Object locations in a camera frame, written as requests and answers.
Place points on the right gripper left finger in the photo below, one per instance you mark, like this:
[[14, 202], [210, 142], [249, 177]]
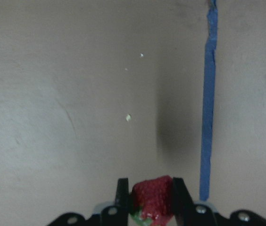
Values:
[[123, 196]]

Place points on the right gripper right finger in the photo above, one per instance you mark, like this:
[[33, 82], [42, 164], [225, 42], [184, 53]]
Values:
[[182, 202]]

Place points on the strawberry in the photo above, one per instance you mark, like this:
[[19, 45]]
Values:
[[151, 201]]

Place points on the brown paper table cover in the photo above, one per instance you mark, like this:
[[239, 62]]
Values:
[[96, 90]]

